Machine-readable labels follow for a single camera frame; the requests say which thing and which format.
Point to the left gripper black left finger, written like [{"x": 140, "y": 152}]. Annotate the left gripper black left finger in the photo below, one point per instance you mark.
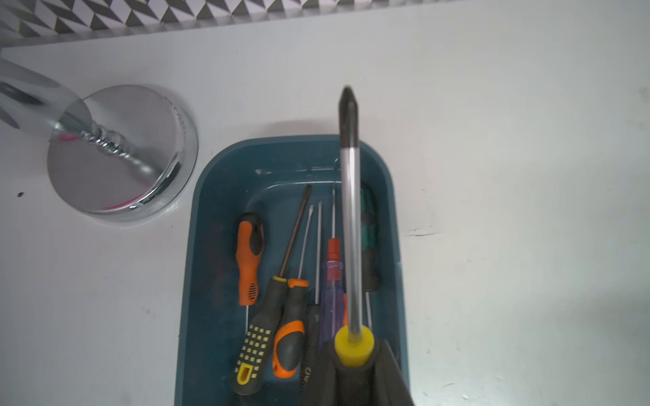
[{"x": 322, "y": 386}]

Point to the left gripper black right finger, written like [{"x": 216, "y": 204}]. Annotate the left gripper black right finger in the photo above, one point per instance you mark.
[{"x": 389, "y": 387}]

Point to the black yellow-tip screwdriver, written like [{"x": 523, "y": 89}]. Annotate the black yellow-tip screwdriver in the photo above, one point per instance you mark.
[{"x": 313, "y": 311}]

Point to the small yellow black screwdriver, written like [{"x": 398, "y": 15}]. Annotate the small yellow black screwdriver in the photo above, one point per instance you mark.
[{"x": 354, "y": 342}]

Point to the long orange black screwdriver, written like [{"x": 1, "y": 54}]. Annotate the long orange black screwdriver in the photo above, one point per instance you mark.
[{"x": 289, "y": 340}]

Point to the purple handled screwdriver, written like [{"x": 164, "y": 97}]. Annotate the purple handled screwdriver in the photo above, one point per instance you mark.
[{"x": 332, "y": 296}]

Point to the green handled screwdriver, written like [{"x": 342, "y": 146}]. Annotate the green handled screwdriver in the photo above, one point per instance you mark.
[{"x": 371, "y": 280}]

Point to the small orange black screwdriver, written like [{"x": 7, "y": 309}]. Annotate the small orange black screwdriver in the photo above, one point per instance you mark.
[{"x": 250, "y": 245}]

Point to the teal plastic storage box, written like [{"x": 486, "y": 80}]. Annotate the teal plastic storage box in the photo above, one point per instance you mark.
[{"x": 268, "y": 177}]

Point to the chrome glass holder stand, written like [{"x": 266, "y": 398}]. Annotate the chrome glass holder stand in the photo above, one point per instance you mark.
[{"x": 121, "y": 154}]

